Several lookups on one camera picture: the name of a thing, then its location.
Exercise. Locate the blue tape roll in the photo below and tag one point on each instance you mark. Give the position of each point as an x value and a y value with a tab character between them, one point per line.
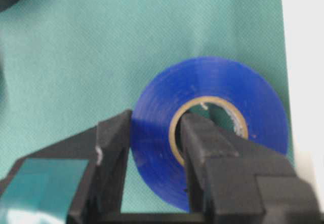
252	103

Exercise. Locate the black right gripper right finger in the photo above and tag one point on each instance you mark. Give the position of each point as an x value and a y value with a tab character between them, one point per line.
235	180

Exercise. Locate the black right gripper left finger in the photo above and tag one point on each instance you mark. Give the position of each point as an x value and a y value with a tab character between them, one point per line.
63	182

